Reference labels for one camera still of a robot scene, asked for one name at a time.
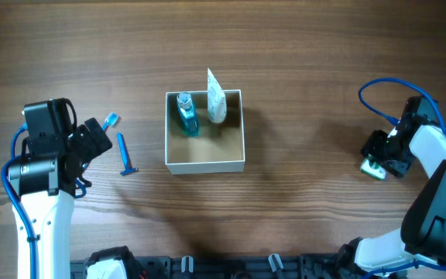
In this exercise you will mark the white toothpaste tube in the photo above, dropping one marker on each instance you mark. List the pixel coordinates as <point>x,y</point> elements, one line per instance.
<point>217,105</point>

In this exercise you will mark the blue mouthwash bottle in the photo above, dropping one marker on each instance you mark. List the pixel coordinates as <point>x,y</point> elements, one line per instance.
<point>188,113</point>

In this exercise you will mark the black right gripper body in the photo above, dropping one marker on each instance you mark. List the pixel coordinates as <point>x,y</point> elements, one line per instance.
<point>380,151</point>

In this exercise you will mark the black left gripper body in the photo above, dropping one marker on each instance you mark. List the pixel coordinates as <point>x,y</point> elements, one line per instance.
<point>92,137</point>

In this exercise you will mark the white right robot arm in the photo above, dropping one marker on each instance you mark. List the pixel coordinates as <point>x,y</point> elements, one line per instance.
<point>421,239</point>

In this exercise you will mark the blue disposable razor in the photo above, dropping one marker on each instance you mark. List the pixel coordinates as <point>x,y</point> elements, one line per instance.
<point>129,169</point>

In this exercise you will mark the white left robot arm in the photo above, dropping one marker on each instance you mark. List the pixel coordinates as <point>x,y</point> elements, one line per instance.
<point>43,220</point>

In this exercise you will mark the white cardboard box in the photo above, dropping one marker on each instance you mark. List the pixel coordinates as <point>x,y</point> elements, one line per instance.
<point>218,148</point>

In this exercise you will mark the green soap box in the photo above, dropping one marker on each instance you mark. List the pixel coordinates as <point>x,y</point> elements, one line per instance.
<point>371,167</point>

